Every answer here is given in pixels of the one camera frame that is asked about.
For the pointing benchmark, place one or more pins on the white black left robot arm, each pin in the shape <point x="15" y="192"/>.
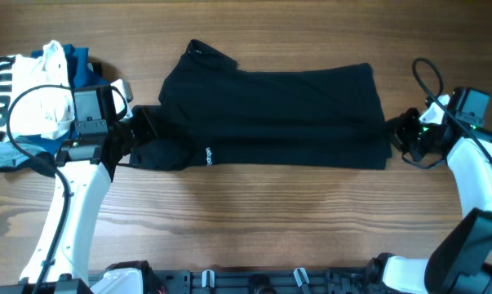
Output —
<point x="86" y="166"/>

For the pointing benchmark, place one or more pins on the white black striped garment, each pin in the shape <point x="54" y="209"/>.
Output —
<point x="35" y="94"/>

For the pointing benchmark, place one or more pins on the black t-shirt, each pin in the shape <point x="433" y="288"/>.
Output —
<point x="210" y="112"/>

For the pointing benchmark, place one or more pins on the black mounting rail base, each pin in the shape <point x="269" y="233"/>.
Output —
<point x="300" y="280"/>

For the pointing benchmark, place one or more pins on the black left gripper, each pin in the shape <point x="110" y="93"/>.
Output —
<point x="144" y="116"/>

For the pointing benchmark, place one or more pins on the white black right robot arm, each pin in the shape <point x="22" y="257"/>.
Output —
<point x="463" y="261"/>

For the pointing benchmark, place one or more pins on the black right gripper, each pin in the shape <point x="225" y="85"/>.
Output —
<point x="401" y="131"/>

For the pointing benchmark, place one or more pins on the grey garment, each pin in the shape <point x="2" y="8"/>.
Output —
<point x="12" y="160"/>

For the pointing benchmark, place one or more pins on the dark garment under pile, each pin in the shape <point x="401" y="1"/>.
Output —
<point x="44" y="169"/>

